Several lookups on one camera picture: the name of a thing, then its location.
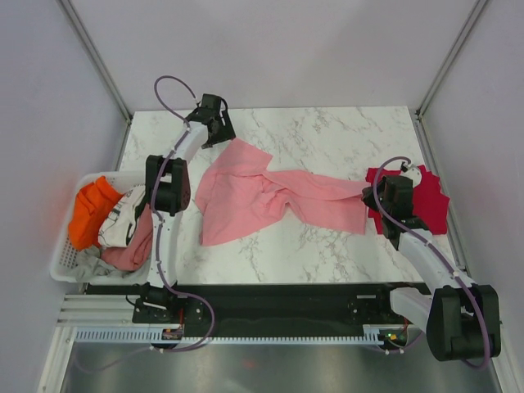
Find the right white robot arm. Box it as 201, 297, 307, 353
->
362, 174, 501, 370

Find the folded red t-shirt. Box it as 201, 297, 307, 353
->
365, 165, 449, 236

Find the left aluminium frame post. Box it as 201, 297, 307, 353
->
56, 0, 133, 124

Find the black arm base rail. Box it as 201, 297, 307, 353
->
122, 281, 425, 339

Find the white slotted cable duct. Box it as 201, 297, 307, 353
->
74, 326, 398, 346

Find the light pink t-shirt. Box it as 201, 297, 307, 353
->
195, 138, 367, 246

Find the orange t-shirt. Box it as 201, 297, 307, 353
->
68, 176, 123, 251

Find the dusty rose t-shirt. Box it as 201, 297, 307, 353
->
101, 212, 153, 272

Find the white plastic laundry basket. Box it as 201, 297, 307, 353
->
50, 171, 151, 286

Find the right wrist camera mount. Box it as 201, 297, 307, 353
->
400, 162, 422, 188

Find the aluminium frame post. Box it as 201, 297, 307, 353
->
414, 0, 490, 120
56, 0, 133, 124

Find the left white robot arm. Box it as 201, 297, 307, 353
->
133, 93, 236, 323

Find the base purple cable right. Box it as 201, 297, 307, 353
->
376, 317, 427, 356

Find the right aluminium frame post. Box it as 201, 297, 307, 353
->
414, 0, 490, 120

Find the white printed t-shirt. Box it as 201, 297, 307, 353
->
97, 184, 147, 248

